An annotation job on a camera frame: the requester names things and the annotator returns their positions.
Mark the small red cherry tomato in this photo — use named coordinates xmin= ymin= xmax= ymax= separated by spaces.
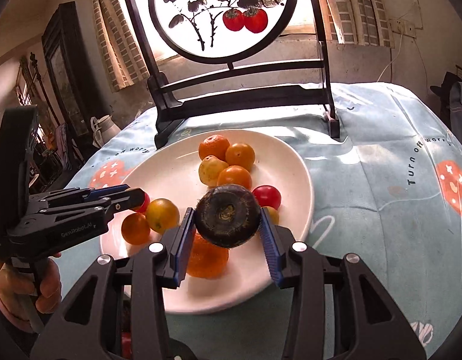
xmin=133 ymin=193 xmax=151 ymax=214

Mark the small orange yellow fruit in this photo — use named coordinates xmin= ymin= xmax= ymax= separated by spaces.
xmin=145 ymin=198 xmax=180 ymax=235

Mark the small orange tomato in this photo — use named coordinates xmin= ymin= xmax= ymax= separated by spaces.
xmin=121 ymin=212 xmax=151 ymax=245

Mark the large orange mandarin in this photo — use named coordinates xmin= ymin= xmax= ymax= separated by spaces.
xmin=186 ymin=232 xmax=230 ymax=280

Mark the olive yellow small fruit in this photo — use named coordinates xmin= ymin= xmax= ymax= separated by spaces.
xmin=263 ymin=206 xmax=280 ymax=225

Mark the dark water chestnut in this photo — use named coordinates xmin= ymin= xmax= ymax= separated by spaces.
xmin=194 ymin=184 xmax=261 ymax=249

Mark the yellow round fruit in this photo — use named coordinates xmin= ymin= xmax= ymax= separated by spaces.
xmin=199 ymin=155 xmax=229 ymax=187

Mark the smooth orange persimmon fruit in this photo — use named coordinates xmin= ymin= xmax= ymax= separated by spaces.
xmin=216 ymin=165 xmax=252 ymax=190

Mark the medium orange mandarin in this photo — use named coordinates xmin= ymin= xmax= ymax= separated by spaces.
xmin=199 ymin=134 xmax=230 ymax=161

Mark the orange kumquat fruit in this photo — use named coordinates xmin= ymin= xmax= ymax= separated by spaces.
xmin=225 ymin=143 xmax=255 ymax=172

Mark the person's left hand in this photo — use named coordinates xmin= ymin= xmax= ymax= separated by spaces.
xmin=0 ymin=258 xmax=62 ymax=333

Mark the white oval plate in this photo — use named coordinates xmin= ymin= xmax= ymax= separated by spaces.
xmin=98 ymin=128 xmax=316 ymax=316

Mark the white ceramic jug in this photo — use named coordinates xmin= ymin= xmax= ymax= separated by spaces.
xmin=90 ymin=115 xmax=120 ymax=148

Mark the left patterned curtain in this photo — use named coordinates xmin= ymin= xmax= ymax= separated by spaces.
xmin=91 ymin=0 xmax=149 ymax=92

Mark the patterned curtain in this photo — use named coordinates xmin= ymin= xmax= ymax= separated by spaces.
xmin=91 ymin=0 xmax=149 ymax=92
xmin=319 ymin=0 xmax=394 ymax=48

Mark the light blue printed tablecloth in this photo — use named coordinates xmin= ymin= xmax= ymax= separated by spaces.
xmin=67 ymin=83 xmax=462 ymax=359

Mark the black coat rack pole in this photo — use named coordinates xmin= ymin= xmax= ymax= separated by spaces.
xmin=29 ymin=52 xmax=61 ymax=126

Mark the dark framed picture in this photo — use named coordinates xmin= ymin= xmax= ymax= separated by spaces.
xmin=42 ymin=1 xmax=106 ymax=141

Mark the round painted screen on stand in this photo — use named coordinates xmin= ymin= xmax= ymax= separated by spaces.
xmin=125 ymin=0 xmax=340 ymax=148

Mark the pile of blue clothes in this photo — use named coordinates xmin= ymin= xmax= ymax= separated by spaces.
xmin=430 ymin=72 xmax=462 ymax=145

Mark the right patterned curtain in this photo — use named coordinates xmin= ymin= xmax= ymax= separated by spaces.
xmin=319 ymin=0 xmax=394 ymax=48

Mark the white power cable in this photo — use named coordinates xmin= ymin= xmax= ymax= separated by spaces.
xmin=375 ymin=33 xmax=404 ymax=83

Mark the wall power socket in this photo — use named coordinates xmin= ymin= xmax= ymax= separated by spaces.
xmin=389 ymin=18 xmax=417 ymax=38

